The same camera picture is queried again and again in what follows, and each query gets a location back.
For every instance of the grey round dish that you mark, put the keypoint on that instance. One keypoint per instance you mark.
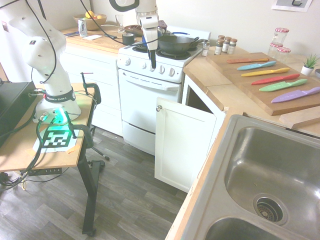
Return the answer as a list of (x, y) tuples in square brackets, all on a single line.
[(318, 73)]

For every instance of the white notepad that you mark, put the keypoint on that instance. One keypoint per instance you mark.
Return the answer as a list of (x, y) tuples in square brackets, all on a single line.
[(93, 37)]

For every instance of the wooden table black legs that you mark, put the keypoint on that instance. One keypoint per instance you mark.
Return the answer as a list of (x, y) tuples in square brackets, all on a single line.
[(15, 155)]

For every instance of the green knife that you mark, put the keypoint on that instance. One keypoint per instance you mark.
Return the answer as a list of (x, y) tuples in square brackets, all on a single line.
[(277, 86)]

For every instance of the grey wall poster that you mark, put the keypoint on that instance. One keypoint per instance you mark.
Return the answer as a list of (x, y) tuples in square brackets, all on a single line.
[(290, 5)]

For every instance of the black tape roll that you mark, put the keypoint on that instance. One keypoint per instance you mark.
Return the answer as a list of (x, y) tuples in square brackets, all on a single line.
[(128, 39)]

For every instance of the stainless steel sink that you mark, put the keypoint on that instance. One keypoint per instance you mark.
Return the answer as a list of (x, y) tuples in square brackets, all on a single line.
[(250, 162)]

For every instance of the brown plate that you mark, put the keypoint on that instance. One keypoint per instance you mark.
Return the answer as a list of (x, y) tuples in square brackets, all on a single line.
[(132, 28)]

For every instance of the narrow wooden board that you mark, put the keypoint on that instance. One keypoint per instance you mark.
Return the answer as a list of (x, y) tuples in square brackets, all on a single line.
[(300, 117)]

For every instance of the yellow knife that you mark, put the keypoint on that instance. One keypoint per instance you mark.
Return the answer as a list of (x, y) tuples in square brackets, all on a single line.
[(262, 72)]

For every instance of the clear drinking glass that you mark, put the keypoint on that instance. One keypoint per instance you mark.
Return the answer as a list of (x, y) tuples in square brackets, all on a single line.
[(119, 23)]

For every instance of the grey leg with caster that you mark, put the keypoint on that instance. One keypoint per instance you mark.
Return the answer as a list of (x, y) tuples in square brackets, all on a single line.
[(100, 152)]

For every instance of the short jar checkered lid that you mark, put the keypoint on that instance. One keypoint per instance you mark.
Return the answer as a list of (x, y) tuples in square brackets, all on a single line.
[(275, 50), (283, 55)]

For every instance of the orange fruit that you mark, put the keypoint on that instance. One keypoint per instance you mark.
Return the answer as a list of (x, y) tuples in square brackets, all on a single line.
[(99, 17), (90, 14)]

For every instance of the large wooden cutting board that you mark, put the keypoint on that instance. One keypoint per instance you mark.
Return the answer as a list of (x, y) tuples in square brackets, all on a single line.
[(250, 95)]

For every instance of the black C-clamp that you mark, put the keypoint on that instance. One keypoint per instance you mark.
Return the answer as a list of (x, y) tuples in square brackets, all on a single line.
[(87, 135), (93, 90)]

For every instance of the sink drain strainer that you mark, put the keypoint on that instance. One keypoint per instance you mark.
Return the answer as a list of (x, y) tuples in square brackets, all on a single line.
[(270, 208)]

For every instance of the black wok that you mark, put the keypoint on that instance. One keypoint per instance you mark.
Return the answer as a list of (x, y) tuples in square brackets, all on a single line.
[(175, 42)]

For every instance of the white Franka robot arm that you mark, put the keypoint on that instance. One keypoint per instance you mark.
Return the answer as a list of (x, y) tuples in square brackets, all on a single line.
[(50, 75)]

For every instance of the dark remote control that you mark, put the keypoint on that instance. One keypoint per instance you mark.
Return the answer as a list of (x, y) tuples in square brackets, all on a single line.
[(72, 34)]

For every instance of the black controller box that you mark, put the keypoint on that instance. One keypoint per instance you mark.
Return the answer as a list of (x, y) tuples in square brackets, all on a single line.
[(12, 105)]

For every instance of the small printed packet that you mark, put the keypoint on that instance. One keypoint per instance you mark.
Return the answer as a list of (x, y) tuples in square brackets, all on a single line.
[(82, 28)]

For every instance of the white base cabinet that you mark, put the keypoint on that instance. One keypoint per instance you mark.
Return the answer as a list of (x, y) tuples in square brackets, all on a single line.
[(87, 82)]

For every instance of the table height control panel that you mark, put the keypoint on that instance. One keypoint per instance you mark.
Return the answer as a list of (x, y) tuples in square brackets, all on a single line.
[(45, 171)]

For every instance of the glass salt shaker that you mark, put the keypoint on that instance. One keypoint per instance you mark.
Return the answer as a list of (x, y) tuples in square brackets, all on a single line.
[(205, 48)]

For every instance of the purple knife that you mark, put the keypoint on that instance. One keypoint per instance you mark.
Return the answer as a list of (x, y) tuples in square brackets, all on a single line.
[(290, 96)]

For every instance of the printed marker tag sheet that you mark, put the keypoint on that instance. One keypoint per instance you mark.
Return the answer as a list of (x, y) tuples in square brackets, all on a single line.
[(56, 138)]

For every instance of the tall jar checkered lid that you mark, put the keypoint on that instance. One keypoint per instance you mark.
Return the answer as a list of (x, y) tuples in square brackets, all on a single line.
[(281, 36)]

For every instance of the white cabinet door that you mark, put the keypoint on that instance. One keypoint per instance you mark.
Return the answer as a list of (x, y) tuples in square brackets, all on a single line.
[(185, 140)]

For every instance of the silver door knob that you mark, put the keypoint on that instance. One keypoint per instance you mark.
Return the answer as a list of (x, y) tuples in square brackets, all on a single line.
[(159, 108)]

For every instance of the red knife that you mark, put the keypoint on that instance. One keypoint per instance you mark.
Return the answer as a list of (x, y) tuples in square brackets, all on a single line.
[(272, 80)]

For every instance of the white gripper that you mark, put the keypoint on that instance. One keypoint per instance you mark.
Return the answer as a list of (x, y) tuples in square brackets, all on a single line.
[(151, 32)]

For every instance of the orange knife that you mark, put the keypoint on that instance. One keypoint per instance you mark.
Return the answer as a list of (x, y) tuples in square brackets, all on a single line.
[(245, 60)]

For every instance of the small plant white pot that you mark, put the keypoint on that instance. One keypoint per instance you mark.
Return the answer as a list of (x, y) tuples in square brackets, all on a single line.
[(308, 67)]

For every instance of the wooden fruit bowl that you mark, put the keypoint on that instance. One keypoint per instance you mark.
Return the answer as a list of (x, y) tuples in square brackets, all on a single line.
[(93, 24)]

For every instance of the blue knife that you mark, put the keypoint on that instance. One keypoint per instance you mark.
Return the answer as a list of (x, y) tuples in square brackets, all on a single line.
[(252, 66)]

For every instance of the white corner cabinet frame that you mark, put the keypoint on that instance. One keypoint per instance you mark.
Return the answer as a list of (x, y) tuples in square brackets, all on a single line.
[(185, 87)]

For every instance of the spice jar brown lid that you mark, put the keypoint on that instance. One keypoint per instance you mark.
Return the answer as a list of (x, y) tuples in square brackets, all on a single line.
[(220, 37), (218, 47), (232, 46), (226, 45)]

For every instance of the white electric stove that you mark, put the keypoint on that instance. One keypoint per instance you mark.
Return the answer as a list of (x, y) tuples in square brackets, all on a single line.
[(147, 105)]

